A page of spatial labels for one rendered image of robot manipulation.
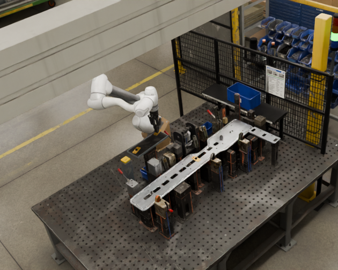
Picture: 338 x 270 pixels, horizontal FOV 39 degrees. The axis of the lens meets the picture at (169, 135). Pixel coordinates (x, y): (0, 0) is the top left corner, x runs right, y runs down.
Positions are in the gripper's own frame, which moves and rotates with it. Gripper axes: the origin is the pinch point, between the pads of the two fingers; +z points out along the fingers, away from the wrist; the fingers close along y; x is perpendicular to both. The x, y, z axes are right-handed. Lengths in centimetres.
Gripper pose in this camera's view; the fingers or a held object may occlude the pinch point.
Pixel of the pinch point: (156, 128)
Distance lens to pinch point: 408.6
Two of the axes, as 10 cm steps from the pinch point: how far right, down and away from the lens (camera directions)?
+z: 1.2, 7.9, 6.0
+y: 8.9, 1.9, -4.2
